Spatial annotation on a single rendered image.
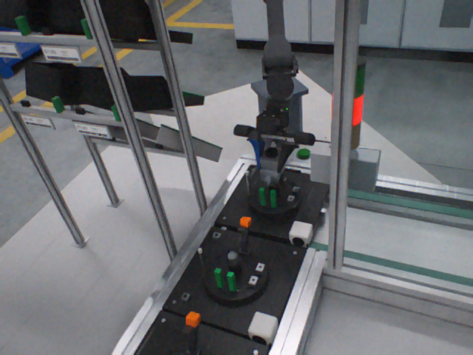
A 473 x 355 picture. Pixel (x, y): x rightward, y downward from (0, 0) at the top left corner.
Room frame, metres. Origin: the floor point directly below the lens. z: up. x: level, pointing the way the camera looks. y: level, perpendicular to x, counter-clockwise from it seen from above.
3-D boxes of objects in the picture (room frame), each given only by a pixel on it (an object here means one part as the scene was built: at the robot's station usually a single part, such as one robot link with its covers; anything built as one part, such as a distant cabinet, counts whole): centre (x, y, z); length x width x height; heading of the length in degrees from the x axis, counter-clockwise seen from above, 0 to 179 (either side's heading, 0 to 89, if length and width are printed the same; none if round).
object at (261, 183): (0.79, -0.09, 0.98); 0.14 x 0.14 x 0.02
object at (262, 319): (0.56, 0.03, 1.01); 0.24 x 0.24 x 0.13; 61
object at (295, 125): (1.23, -0.18, 0.96); 0.15 x 0.15 x 0.20; 15
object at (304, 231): (0.66, -0.13, 0.97); 0.05 x 0.05 x 0.04; 61
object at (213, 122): (1.21, -0.13, 0.84); 0.90 x 0.70 x 0.03; 15
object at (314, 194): (0.79, -0.09, 0.96); 0.24 x 0.24 x 0.02; 61
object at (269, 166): (0.78, -0.09, 1.09); 0.08 x 0.04 x 0.07; 152
